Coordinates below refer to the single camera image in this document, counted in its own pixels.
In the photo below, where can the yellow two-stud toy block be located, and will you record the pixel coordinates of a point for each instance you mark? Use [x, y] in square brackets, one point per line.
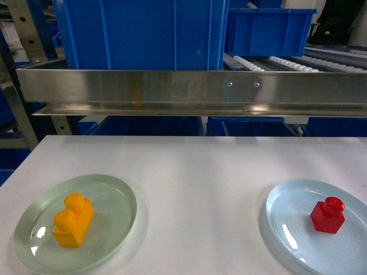
[71, 224]

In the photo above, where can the red one-stud toy block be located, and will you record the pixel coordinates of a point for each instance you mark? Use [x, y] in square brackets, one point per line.
[327, 216]

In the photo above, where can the pale blue glass plate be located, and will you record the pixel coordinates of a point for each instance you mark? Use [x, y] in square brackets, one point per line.
[288, 209]

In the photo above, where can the blue plastic bin right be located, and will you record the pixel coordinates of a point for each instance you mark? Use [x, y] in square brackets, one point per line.
[267, 32]

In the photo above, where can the pale green glass plate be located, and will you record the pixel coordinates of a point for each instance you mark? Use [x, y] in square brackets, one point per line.
[115, 206]

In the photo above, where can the large blue plastic bin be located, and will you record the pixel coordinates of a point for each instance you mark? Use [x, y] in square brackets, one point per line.
[143, 35]

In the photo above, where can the stainless steel shelf rail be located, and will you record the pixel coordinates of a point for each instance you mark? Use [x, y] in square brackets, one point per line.
[195, 93]

